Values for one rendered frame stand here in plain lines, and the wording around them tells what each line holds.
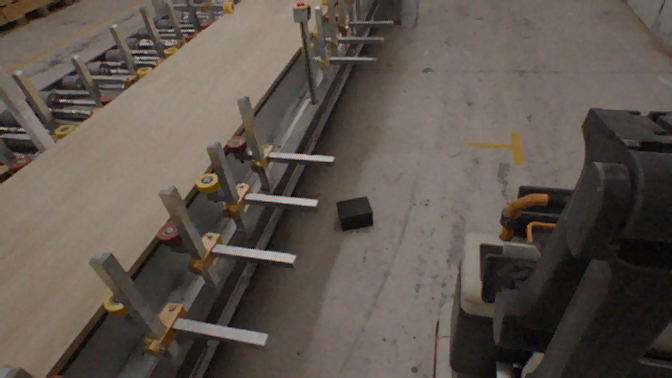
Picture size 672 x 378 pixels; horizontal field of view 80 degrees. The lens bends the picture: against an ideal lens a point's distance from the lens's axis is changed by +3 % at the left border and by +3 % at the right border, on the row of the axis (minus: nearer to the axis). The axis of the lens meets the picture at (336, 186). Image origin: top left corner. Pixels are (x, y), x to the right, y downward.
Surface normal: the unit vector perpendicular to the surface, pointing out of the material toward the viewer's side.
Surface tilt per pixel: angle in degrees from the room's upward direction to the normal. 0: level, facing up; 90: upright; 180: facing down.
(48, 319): 0
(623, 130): 14
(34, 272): 0
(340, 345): 0
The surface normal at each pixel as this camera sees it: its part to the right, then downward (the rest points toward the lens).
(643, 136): -0.04, -0.88
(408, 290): -0.10, -0.75
